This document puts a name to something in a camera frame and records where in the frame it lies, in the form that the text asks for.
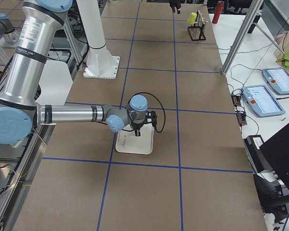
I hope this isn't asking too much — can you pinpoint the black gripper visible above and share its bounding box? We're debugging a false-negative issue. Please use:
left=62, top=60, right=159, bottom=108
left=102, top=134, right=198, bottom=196
left=131, top=121, right=145, bottom=137
left=169, top=0, right=181, bottom=13

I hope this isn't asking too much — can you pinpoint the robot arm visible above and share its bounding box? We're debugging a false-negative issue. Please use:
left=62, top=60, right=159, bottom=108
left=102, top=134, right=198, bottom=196
left=0, top=0, right=148, bottom=145

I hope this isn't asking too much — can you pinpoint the cream rabbit tray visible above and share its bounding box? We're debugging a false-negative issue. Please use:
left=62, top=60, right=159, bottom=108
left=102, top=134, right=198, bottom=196
left=116, top=124, right=154, bottom=155

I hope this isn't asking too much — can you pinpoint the yellow cup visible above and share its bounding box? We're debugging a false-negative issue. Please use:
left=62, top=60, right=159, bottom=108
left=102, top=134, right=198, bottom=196
left=187, top=12, right=197, bottom=25

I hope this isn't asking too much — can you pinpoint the red bottle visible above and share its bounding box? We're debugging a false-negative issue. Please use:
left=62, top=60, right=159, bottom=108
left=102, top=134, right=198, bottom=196
left=211, top=0, right=224, bottom=24

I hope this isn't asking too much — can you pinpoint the white chair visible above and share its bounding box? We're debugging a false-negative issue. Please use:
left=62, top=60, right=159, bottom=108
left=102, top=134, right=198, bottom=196
left=36, top=60, right=73, bottom=105

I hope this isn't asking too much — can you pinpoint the blue teach pendant near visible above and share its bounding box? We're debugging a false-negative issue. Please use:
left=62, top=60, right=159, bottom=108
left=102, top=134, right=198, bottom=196
left=242, top=85, right=286, bottom=117

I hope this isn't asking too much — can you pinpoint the blue teach pendant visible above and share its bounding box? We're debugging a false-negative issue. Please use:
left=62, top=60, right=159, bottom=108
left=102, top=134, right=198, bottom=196
left=262, top=67, right=289, bottom=95
left=242, top=85, right=286, bottom=117

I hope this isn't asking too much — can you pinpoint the blue teach pendant far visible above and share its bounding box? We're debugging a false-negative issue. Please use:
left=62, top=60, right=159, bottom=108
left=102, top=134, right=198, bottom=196
left=262, top=67, right=289, bottom=95

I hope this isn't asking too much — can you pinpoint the black laptop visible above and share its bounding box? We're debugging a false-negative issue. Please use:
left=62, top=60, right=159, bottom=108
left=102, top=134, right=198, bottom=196
left=260, top=123, right=289, bottom=189

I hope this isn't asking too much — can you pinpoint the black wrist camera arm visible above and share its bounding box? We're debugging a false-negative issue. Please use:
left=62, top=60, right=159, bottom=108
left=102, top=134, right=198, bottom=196
left=145, top=111, right=157, bottom=128

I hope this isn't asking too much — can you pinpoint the wooden rack handle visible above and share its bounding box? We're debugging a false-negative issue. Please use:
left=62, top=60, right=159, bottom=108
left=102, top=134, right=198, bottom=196
left=197, top=10, right=206, bottom=26

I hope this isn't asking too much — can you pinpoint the black wire cup rack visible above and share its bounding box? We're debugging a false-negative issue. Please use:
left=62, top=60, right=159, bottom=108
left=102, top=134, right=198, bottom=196
left=187, top=19, right=206, bottom=41

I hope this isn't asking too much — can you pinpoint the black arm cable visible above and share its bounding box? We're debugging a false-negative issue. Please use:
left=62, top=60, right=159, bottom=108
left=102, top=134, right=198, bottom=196
left=129, top=92, right=166, bottom=133

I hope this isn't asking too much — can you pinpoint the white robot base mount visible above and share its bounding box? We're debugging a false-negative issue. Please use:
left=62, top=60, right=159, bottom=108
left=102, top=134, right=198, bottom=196
left=77, top=0, right=120, bottom=79

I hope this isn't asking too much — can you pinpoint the aluminium frame post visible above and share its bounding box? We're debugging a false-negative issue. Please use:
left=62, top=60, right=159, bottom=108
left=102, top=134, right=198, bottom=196
left=221, top=0, right=263, bottom=76

